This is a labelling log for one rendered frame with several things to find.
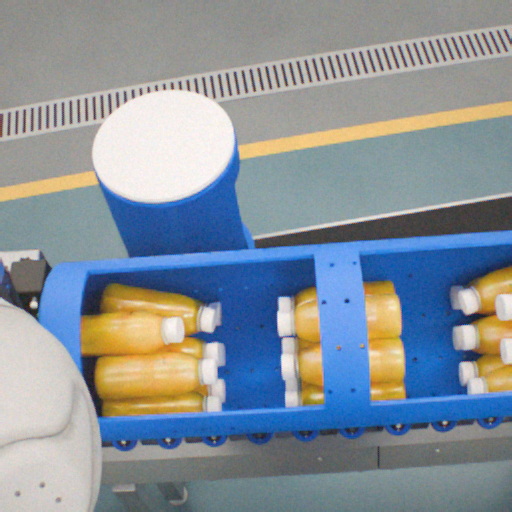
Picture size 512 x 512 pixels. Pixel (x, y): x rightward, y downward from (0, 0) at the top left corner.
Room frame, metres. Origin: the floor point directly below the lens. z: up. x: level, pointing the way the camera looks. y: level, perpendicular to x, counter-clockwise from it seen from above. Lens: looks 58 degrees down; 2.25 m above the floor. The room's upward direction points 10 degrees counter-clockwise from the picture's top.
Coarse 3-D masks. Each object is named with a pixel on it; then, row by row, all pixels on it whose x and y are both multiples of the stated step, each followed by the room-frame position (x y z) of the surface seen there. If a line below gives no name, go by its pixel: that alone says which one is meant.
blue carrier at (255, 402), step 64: (192, 256) 0.68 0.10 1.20; (256, 256) 0.65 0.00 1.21; (320, 256) 0.63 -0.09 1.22; (384, 256) 0.68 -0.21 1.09; (448, 256) 0.67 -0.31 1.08; (64, 320) 0.58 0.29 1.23; (256, 320) 0.66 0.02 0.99; (320, 320) 0.52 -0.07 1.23; (448, 320) 0.61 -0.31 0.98; (256, 384) 0.56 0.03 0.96; (448, 384) 0.50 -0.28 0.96
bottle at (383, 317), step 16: (304, 304) 0.58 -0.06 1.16; (368, 304) 0.56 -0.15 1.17; (384, 304) 0.56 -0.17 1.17; (304, 320) 0.56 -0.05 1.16; (368, 320) 0.54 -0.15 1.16; (384, 320) 0.53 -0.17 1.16; (400, 320) 0.53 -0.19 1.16; (304, 336) 0.54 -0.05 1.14; (368, 336) 0.52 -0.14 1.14; (384, 336) 0.52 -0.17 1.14
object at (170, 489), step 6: (162, 486) 0.65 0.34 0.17; (168, 486) 0.65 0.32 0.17; (174, 486) 0.65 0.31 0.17; (180, 486) 0.67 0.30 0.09; (162, 492) 0.65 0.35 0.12; (168, 492) 0.65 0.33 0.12; (174, 492) 0.65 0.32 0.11; (180, 492) 0.66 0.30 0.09; (186, 492) 0.68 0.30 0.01; (168, 498) 0.65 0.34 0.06; (174, 498) 0.65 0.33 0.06; (180, 498) 0.65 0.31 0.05; (186, 498) 0.66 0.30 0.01; (174, 504) 0.65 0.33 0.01; (180, 504) 0.65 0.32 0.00
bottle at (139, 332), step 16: (96, 320) 0.62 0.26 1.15; (112, 320) 0.61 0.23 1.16; (128, 320) 0.61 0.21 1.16; (144, 320) 0.60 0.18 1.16; (160, 320) 0.60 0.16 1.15; (80, 336) 0.60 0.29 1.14; (96, 336) 0.59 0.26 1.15; (112, 336) 0.59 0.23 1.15; (128, 336) 0.58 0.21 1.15; (144, 336) 0.58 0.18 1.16; (160, 336) 0.58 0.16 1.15; (80, 352) 0.59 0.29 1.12; (96, 352) 0.58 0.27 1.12; (112, 352) 0.57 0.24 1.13; (128, 352) 0.57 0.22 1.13; (144, 352) 0.57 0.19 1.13
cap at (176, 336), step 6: (168, 318) 0.60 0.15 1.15; (174, 318) 0.60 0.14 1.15; (180, 318) 0.60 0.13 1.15; (168, 324) 0.59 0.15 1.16; (174, 324) 0.59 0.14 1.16; (180, 324) 0.60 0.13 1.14; (168, 330) 0.58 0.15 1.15; (174, 330) 0.58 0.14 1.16; (180, 330) 0.59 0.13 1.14; (168, 336) 0.57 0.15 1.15; (174, 336) 0.57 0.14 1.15; (180, 336) 0.58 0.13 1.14; (168, 342) 0.57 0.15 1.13; (174, 342) 0.57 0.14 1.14; (180, 342) 0.57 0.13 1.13
